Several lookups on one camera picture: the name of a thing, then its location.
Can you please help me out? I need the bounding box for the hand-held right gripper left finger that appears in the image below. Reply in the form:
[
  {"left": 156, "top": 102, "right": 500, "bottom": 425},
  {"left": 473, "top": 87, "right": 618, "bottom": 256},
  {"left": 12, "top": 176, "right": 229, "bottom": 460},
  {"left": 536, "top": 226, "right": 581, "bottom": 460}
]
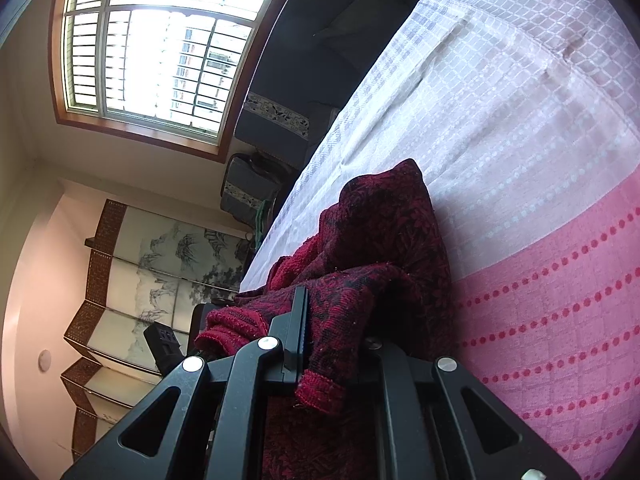
[{"left": 62, "top": 287, "right": 309, "bottom": 480}]

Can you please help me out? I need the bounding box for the painted folding screen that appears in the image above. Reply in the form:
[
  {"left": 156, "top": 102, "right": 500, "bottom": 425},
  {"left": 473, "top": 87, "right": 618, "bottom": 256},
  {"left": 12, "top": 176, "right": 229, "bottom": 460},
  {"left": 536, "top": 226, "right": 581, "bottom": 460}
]
[{"left": 61, "top": 199, "right": 254, "bottom": 462}]

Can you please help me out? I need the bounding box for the dark blue square cushion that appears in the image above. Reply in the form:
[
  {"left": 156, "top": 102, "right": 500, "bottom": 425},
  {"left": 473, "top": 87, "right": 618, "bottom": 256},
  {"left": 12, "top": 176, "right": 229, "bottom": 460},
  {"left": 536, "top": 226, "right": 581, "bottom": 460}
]
[{"left": 314, "top": 0, "right": 402, "bottom": 57}]

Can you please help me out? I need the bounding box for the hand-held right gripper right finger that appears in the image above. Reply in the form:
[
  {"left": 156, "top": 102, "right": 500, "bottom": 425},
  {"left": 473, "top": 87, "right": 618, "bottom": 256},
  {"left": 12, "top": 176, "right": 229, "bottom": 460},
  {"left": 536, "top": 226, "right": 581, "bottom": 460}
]
[{"left": 350, "top": 337, "right": 583, "bottom": 480}]

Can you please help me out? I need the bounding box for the green cloth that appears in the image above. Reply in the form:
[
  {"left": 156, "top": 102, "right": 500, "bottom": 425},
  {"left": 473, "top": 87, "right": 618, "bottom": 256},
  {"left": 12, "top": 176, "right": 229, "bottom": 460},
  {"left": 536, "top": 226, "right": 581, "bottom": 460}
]
[{"left": 253, "top": 200, "right": 267, "bottom": 249}]

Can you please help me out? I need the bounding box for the blue cushioned sofa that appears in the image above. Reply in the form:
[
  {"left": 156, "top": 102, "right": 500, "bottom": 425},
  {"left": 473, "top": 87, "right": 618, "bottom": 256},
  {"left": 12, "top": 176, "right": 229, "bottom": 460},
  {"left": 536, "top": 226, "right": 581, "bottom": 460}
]
[{"left": 234, "top": 0, "right": 456, "bottom": 171}]

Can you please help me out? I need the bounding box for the dark red patterned sweater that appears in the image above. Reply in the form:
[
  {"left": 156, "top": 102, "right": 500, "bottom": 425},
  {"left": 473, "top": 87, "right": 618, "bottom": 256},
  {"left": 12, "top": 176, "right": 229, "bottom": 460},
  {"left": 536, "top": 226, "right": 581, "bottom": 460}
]
[{"left": 194, "top": 158, "right": 457, "bottom": 480}]

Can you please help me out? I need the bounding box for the blue cushioned wooden armchair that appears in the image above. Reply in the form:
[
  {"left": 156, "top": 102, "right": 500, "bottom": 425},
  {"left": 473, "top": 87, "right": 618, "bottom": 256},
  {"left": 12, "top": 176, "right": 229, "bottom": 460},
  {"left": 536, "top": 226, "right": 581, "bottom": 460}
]
[{"left": 220, "top": 154, "right": 292, "bottom": 229}]

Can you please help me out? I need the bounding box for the pink checked bed sheet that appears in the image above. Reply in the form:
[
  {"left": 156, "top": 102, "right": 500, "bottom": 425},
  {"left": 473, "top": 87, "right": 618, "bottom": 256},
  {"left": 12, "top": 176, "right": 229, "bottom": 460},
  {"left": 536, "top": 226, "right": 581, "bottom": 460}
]
[{"left": 239, "top": 0, "right": 640, "bottom": 480}]

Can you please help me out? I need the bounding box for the wooden framed window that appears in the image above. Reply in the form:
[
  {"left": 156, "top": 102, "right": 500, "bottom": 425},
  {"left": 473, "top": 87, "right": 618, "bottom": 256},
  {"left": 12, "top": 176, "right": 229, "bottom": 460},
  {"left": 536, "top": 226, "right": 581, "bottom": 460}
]
[{"left": 54, "top": 0, "right": 313, "bottom": 162}]

